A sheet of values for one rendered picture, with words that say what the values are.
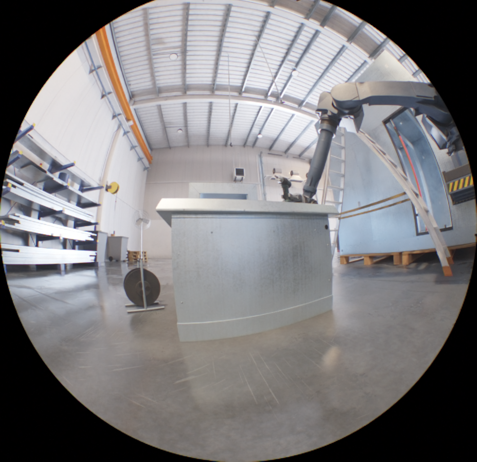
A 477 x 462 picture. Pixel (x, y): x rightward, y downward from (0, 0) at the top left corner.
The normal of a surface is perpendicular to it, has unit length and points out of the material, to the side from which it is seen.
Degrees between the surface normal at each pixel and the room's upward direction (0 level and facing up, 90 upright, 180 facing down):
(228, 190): 90
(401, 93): 90
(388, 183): 90
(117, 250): 95
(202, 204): 68
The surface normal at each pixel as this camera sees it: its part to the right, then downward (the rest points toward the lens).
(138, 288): 0.68, -0.14
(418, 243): -0.98, 0.01
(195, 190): 0.21, -0.16
